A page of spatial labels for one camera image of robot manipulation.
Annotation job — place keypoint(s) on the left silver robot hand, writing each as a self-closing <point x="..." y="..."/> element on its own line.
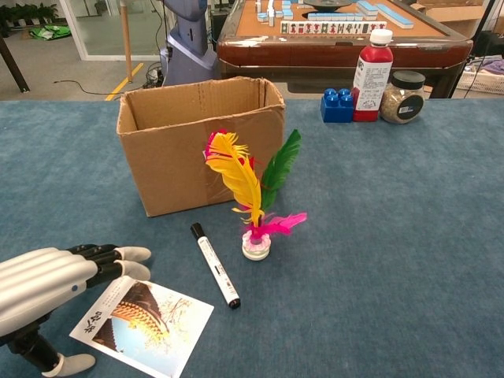
<point x="39" y="283"/>

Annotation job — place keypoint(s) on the white printed card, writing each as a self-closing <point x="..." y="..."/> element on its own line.
<point x="157" y="327"/>

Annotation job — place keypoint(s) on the black white marker pen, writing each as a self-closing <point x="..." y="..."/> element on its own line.
<point x="214" y="267"/>

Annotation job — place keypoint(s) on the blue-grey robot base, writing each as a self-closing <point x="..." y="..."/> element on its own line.
<point x="189" y="51"/>

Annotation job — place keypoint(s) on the open cardboard box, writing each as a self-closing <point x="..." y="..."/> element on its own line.
<point x="169" y="173"/>

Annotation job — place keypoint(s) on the feather shuttlecock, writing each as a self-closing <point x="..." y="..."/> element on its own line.
<point x="240" y="173"/>

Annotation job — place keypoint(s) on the green plastic snack packets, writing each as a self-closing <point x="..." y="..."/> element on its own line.
<point x="51" y="31"/>

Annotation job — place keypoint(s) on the large brown cardboard carton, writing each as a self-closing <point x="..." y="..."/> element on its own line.
<point x="453" y="15"/>

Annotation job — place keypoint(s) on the black slanted table leg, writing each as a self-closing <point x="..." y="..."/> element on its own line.
<point x="12" y="67"/>

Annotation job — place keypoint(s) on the white power strip with plugs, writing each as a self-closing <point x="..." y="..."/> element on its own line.
<point x="154" y="74"/>

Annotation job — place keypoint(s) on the wooden pole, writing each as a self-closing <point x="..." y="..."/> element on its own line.
<point x="127" y="39"/>

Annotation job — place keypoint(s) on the potted green plants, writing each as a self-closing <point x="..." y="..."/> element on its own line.
<point x="27" y="12"/>

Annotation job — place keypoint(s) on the blue building block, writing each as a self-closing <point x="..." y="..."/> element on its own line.
<point x="334" y="112"/>

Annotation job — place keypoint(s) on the scattered blue mahjong tiles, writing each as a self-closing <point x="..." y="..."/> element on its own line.
<point x="271" y="12"/>

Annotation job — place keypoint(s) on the blue table mat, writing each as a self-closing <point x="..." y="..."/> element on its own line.
<point x="393" y="236"/>

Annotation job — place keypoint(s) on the brown mahjong table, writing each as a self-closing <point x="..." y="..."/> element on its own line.
<point x="315" y="55"/>

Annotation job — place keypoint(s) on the mahjong tile row faces showing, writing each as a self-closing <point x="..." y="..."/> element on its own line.
<point x="315" y="27"/>

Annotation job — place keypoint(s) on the red juice bottle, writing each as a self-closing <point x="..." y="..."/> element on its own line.
<point x="372" y="75"/>

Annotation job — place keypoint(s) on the mahjong tile row blue backs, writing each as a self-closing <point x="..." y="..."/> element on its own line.
<point x="393" y="15"/>
<point x="334" y="16"/>

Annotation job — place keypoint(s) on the dark mahjong table centre disc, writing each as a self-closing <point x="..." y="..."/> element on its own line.
<point x="327" y="4"/>

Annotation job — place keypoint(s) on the glass jar black lid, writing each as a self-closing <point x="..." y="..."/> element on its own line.
<point x="401" y="106"/>

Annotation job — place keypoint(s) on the stacked blue mahjong tiles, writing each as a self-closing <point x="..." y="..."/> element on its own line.
<point x="366" y="8"/>

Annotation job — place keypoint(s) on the white plastic basket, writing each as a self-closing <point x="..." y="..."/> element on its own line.
<point x="484" y="82"/>

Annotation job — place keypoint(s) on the purple cloth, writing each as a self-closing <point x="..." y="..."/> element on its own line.
<point x="494" y="65"/>

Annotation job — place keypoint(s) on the black tripod stand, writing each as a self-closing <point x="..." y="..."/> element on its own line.
<point x="482" y="19"/>

